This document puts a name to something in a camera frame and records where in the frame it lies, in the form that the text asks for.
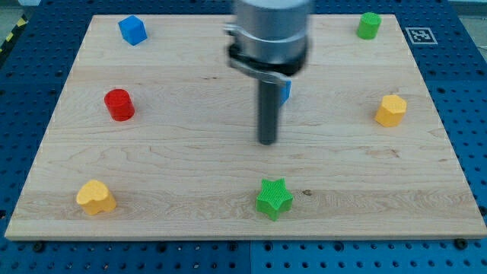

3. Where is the blue cube block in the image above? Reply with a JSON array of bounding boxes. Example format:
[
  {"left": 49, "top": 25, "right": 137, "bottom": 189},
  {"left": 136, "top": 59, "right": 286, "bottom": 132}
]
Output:
[{"left": 118, "top": 15, "right": 148, "bottom": 46}]

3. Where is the green star block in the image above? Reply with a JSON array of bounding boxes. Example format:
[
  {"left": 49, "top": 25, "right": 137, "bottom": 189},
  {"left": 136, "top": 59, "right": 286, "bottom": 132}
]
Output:
[{"left": 256, "top": 178, "right": 294, "bottom": 221}]

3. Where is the fiducial marker tag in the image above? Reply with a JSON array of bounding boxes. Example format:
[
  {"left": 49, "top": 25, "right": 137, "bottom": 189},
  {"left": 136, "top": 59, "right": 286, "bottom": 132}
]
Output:
[{"left": 406, "top": 27, "right": 438, "bottom": 45}]

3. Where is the blue triangle block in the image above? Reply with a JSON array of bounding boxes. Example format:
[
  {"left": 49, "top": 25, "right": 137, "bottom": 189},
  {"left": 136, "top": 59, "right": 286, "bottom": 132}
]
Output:
[{"left": 280, "top": 80, "right": 291, "bottom": 106}]

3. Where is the wooden board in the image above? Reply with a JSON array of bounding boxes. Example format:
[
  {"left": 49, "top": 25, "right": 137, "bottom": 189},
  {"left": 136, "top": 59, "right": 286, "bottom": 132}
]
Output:
[{"left": 5, "top": 14, "right": 486, "bottom": 241}]

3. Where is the red cylinder block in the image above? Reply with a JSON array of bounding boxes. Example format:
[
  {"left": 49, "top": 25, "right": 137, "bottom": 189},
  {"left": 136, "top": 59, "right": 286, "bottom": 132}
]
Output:
[{"left": 103, "top": 88, "right": 135, "bottom": 122}]

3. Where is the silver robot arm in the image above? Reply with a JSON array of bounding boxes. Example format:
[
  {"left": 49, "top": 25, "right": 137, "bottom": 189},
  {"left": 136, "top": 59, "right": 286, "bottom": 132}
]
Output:
[{"left": 224, "top": 0, "right": 314, "bottom": 86}]

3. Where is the yellow hexagon block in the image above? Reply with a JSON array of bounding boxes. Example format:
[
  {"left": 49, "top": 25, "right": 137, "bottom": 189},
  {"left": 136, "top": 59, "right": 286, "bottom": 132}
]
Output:
[{"left": 374, "top": 94, "right": 407, "bottom": 127}]

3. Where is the yellow heart block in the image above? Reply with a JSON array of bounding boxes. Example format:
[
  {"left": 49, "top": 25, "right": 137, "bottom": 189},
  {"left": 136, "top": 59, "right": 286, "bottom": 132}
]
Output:
[{"left": 75, "top": 180, "right": 117, "bottom": 215}]

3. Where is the green cylinder block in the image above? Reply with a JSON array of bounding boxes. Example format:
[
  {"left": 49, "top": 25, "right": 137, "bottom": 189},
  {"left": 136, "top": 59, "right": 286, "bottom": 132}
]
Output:
[{"left": 356, "top": 12, "right": 382, "bottom": 40}]

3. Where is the yellow black hazard tape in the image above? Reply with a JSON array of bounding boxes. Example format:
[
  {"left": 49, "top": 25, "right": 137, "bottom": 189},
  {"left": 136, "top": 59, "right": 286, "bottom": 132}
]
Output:
[{"left": 1, "top": 14, "right": 29, "bottom": 54}]

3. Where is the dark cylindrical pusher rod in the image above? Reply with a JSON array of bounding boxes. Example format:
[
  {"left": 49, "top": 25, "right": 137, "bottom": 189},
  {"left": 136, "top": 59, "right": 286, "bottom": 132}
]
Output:
[{"left": 257, "top": 81, "right": 281, "bottom": 145}]

